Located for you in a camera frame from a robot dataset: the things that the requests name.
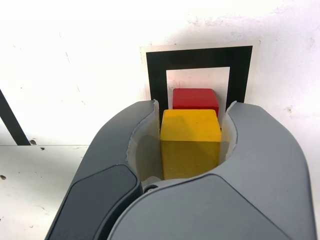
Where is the yellow cube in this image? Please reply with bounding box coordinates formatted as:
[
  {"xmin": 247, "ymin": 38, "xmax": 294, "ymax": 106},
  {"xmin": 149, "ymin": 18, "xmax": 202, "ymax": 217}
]
[{"xmin": 159, "ymin": 109, "xmax": 223, "ymax": 181}]

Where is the black tape square outline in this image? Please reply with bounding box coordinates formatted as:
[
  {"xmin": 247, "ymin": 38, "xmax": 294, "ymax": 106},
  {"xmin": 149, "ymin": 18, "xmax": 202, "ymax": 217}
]
[{"xmin": 145, "ymin": 45, "xmax": 253, "ymax": 125}]

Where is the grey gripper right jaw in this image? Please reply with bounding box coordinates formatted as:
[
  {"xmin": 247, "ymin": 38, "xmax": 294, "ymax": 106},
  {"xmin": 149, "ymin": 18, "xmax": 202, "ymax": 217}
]
[{"xmin": 107, "ymin": 100, "xmax": 314, "ymax": 240}]

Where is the black tape strip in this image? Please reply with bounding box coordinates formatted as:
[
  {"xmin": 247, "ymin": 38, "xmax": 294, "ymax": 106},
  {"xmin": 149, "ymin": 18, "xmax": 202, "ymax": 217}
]
[{"xmin": 0, "ymin": 88, "xmax": 31, "ymax": 146}]

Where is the red cube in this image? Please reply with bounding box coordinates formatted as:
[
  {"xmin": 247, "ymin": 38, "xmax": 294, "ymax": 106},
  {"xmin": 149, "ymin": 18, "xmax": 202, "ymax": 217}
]
[{"xmin": 172, "ymin": 88, "xmax": 220, "ymax": 118}]

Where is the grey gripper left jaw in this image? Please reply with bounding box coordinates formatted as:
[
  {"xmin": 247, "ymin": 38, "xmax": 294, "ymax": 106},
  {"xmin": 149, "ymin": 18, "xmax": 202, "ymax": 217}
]
[{"xmin": 44, "ymin": 98, "xmax": 165, "ymax": 240}]

